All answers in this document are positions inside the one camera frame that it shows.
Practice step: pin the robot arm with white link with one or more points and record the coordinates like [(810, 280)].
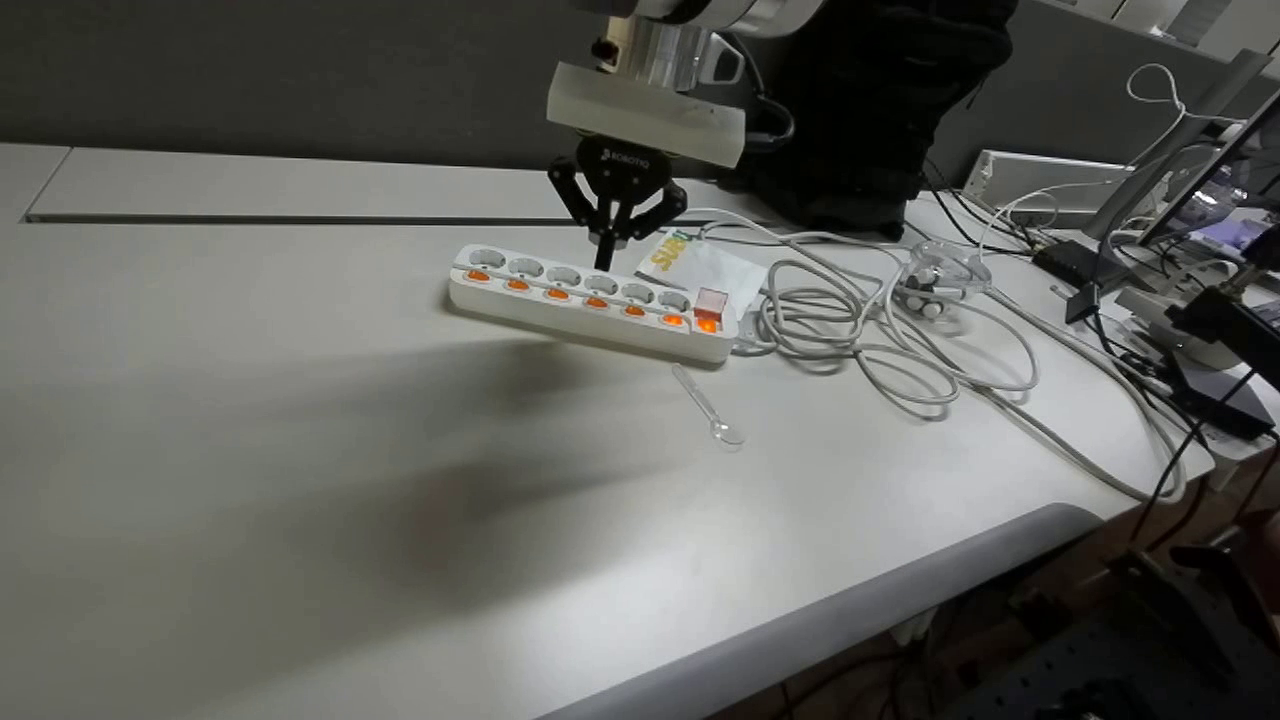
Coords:
[(671, 41)]

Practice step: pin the black fabric bag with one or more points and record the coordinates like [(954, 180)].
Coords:
[(870, 87)]

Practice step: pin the clear plastic spoon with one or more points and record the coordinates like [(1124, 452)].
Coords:
[(717, 425)]

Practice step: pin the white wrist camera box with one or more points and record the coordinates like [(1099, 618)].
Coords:
[(646, 113)]

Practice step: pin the white multi-socket power strip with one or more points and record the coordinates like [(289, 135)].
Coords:
[(589, 305)]

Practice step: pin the white paper leaflet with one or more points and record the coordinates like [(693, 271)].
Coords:
[(702, 264)]

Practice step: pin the clear plastic wrapper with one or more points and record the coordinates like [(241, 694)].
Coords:
[(936, 279)]

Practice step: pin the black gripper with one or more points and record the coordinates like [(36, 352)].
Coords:
[(619, 195)]

